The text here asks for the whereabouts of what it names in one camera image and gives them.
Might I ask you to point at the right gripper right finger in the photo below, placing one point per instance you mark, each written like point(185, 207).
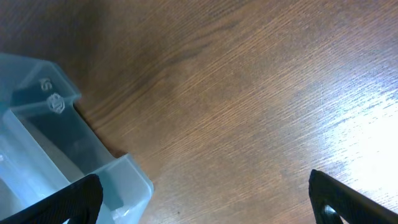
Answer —
point(335, 202)

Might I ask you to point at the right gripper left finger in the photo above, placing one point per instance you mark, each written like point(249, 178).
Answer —
point(80, 202)

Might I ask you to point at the clear plastic storage container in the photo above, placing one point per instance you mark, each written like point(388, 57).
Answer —
point(46, 145)

